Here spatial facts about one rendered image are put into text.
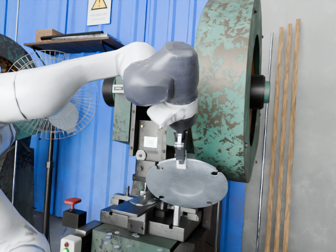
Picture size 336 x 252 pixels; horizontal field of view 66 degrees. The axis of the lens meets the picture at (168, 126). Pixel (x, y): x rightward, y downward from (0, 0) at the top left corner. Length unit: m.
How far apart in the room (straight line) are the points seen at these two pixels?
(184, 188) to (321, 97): 1.71
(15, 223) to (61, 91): 0.33
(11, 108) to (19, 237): 0.33
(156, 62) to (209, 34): 0.41
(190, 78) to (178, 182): 0.46
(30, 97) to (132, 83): 0.21
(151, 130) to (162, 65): 0.75
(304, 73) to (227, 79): 1.64
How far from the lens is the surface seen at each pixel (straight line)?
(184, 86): 0.59
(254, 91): 1.19
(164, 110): 0.63
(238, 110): 0.86
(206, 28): 0.97
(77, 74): 0.66
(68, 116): 1.87
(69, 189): 3.28
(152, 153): 1.29
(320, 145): 2.42
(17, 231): 0.77
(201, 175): 0.89
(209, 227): 1.56
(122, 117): 1.32
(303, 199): 2.46
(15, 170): 2.63
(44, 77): 0.61
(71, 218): 1.39
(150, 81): 0.56
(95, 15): 3.23
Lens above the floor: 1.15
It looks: level
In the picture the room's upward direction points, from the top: 4 degrees clockwise
